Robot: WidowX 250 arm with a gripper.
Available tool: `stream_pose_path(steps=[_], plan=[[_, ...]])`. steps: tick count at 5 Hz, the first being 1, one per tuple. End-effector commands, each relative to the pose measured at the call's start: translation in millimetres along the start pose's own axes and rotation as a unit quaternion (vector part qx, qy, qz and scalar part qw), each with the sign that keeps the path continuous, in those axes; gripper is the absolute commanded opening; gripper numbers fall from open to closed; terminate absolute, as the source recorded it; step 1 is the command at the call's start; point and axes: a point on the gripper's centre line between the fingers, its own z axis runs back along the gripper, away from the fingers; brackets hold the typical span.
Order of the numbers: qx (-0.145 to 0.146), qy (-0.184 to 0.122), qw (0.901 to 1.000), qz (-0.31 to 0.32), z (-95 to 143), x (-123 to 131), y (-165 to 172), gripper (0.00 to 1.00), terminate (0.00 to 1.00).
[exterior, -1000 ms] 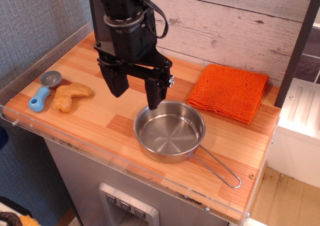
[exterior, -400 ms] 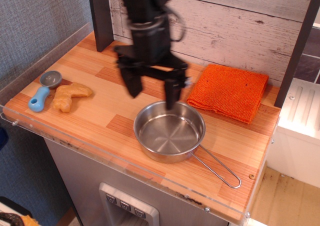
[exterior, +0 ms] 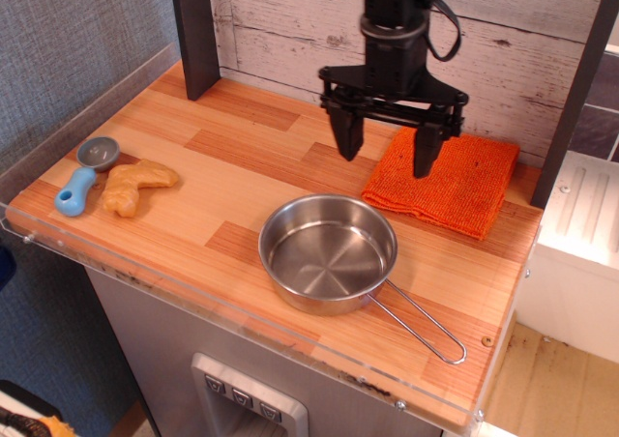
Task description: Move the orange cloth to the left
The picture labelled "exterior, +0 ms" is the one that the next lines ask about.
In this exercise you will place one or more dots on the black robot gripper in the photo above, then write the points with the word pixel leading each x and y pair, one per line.
pixel 394 86

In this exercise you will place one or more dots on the orange cloth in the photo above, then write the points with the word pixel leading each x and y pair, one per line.
pixel 463 192

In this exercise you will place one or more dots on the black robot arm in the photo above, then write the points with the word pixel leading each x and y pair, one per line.
pixel 403 13

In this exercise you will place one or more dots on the stainless steel pan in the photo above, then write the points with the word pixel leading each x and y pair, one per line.
pixel 331 254

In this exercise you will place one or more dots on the white toy sink unit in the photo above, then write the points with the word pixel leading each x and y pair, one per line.
pixel 570 287

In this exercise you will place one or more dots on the yellow toy chicken piece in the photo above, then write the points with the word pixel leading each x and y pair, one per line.
pixel 121 192

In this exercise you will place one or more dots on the grey toy cabinet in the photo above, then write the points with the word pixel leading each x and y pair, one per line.
pixel 159 338

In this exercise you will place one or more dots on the silver dispenser panel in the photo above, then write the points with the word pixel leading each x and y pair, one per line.
pixel 235 404

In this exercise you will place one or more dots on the clear acrylic edge guard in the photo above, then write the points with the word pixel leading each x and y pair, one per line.
pixel 343 345

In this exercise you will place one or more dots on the orange object bottom left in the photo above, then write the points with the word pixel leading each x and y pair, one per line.
pixel 36 427

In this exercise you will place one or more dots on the dark grey right post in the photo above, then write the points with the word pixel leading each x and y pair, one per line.
pixel 584 76

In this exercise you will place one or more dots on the dark grey post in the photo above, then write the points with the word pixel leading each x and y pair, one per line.
pixel 584 76
pixel 198 45

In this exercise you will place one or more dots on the dark grey left post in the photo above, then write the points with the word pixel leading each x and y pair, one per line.
pixel 198 45

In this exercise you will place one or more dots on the blue handled grey scoop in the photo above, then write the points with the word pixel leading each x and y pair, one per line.
pixel 95 155

